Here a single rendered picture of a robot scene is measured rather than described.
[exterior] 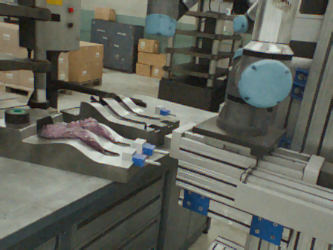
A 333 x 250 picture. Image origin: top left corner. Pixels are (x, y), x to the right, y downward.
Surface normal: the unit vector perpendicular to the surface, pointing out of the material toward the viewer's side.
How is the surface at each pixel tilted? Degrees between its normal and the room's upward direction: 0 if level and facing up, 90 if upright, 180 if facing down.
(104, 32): 90
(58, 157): 90
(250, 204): 90
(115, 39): 90
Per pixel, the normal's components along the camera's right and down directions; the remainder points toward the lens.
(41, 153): -0.25, 0.25
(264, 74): -0.08, 0.40
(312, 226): -0.49, 0.19
